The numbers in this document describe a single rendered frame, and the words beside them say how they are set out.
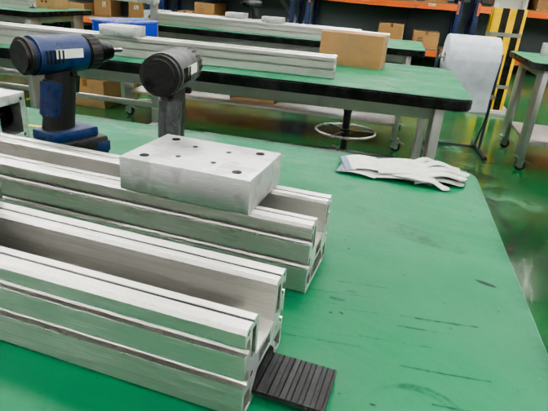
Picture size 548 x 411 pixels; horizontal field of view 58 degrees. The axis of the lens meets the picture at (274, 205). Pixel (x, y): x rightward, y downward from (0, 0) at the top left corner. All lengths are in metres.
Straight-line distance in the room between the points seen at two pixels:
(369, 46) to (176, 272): 2.11
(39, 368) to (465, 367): 0.38
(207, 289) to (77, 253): 0.14
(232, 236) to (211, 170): 0.08
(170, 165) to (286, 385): 0.26
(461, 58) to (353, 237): 3.38
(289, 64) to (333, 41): 0.47
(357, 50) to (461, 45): 1.67
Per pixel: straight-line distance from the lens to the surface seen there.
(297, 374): 0.44
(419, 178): 0.94
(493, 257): 0.73
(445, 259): 0.69
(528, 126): 3.93
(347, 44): 2.49
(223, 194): 0.53
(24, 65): 0.86
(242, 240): 0.55
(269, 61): 2.09
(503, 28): 6.06
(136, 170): 0.58
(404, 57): 3.84
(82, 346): 0.45
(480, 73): 4.06
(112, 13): 11.88
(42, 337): 0.48
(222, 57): 2.15
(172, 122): 0.76
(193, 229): 0.57
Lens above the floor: 1.09
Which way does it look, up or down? 24 degrees down
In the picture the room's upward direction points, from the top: 5 degrees clockwise
